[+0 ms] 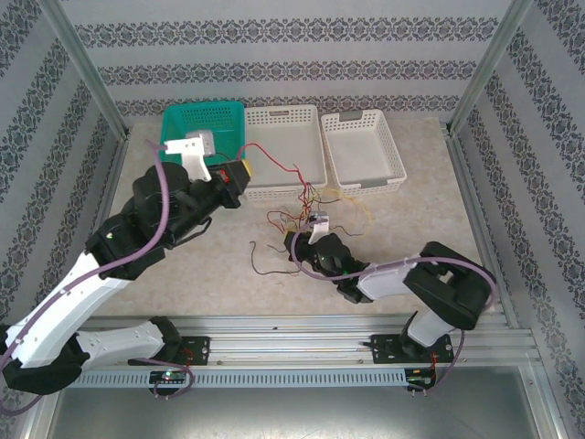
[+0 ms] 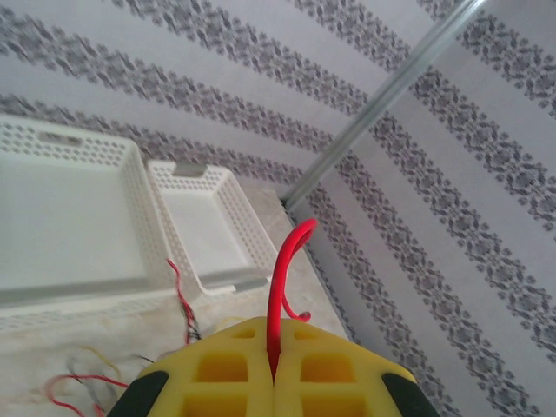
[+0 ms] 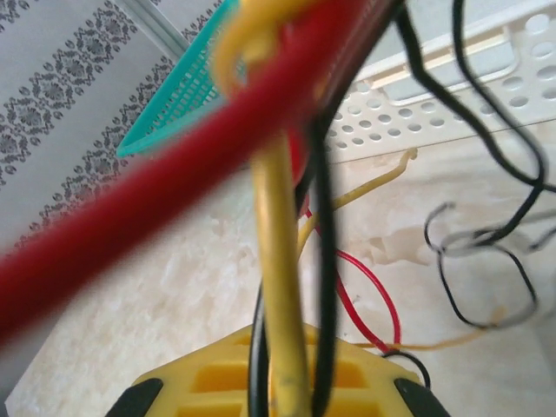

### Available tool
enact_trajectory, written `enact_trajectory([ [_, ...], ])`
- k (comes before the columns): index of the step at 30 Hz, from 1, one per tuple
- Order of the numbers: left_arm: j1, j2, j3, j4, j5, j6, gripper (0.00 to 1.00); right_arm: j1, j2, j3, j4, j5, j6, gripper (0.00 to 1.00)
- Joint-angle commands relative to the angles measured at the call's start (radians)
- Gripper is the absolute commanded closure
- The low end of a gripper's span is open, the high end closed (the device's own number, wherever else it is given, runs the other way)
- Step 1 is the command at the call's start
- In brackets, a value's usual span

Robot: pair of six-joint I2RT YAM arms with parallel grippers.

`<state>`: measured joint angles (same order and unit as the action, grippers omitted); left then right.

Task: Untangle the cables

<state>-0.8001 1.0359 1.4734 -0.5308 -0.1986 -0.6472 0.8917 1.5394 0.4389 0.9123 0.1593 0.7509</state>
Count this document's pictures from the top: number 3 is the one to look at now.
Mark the aluminium frame post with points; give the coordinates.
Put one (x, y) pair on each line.
(152, 21)

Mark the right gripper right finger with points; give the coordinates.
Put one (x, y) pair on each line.
(369, 382)

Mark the large white plastic basket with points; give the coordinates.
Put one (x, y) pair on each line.
(391, 126)

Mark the teal plastic basket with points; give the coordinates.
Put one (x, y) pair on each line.
(174, 113)

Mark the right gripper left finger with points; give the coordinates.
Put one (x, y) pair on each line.
(208, 378)

